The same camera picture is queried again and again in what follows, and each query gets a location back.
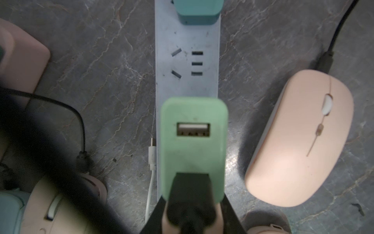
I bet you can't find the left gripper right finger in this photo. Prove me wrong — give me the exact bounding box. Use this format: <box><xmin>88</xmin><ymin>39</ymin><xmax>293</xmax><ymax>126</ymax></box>
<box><xmin>221</xmin><ymin>195</ymin><xmax>247</xmax><ymax>234</ymax></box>

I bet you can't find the green charger on blue strip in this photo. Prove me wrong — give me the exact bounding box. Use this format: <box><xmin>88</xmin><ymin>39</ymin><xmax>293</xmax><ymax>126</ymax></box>
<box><xmin>157</xmin><ymin>97</ymin><xmax>228</xmax><ymax>203</ymax></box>

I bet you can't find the pink mouse front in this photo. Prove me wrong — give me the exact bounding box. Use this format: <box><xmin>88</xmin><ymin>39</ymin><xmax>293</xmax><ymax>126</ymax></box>
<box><xmin>246</xmin><ymin>224</ymin><xmax>290</xmax><ymax>234</ymax></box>

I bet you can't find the peach mouse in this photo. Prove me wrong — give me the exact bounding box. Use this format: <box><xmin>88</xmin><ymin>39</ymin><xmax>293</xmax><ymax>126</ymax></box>
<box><xmin>244</xmin><ymin>70</ymin><xmax>354</xmax><ymax>207</ymax></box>

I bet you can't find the pink mouse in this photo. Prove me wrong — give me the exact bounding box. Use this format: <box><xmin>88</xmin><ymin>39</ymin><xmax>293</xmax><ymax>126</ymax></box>
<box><xmin>246</xmin><ymin>224</ymin><xmax>290</xmax><ymax>234</ymax></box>
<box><xmin>20</xmin><ymin>177</ymin><xmax>98</xmax><ymax>234</ymax></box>

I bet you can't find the black charging cable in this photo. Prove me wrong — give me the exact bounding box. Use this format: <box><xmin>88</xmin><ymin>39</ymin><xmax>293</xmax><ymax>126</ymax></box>
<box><xmin>315</xmin><ymin>0</ymin><xmax>360</xmax><ymax>74</ymax></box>

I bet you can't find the white charging cable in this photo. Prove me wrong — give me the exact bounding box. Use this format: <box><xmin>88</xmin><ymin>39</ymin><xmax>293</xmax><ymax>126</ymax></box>
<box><xmin>144</xmin><ymin>137</ymin><xmax>158</xmax><ymax>226</ymax></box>

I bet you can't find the pink mouse left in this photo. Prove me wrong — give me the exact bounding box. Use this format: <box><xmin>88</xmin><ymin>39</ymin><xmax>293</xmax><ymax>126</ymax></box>
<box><xmin>20</xmin><ymin>177</ymin><xmax>98</xmax><ymax>234</ymax></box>

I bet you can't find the teal charger on blue strip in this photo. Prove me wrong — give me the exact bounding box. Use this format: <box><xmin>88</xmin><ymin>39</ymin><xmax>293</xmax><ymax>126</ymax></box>
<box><xmin>173</xmin><ymin>0</ymin><xmax>224</xmax><ymax>25</ymax></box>

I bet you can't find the black cable to pink mouse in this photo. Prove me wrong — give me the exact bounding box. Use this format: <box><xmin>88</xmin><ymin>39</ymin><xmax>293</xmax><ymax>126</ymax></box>
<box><xmin>0</xmin><ymin>87</ymin><xmax>91</xmax><ymax>173</ymax></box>

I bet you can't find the light blue power strip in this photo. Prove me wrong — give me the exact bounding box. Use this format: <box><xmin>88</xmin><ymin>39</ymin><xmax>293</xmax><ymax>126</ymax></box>
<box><xmin>154</xmin><ymin>0</ymin><xmax>222</xmax><ymax>202</ymax></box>

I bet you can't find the pink power strip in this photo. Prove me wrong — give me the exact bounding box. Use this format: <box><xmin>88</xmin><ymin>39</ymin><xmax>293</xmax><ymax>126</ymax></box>
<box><xmin>0</xmin><ymin>18</ymin><xmax>51</xmax><ymax>159</ymax></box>

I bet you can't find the blue mouse right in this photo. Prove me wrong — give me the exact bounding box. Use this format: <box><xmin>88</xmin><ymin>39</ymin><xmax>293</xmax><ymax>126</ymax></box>
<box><xmin>1</xmin><ymin>190</ymin><xmax>30</xmax><ymax>234</ymax></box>

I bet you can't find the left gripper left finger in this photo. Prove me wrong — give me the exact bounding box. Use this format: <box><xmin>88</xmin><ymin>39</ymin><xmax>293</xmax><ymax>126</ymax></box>
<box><xmin>140</xmin><ymin>197</ymin><xmax>166</xmax><ymax>234</ymax></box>

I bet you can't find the peach charger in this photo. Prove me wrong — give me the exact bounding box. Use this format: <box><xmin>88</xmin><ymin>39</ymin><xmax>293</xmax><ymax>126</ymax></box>
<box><xmin>161</xmin><ymin>201</ymin><xmax>225</xmax><ymax>234</ymax></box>

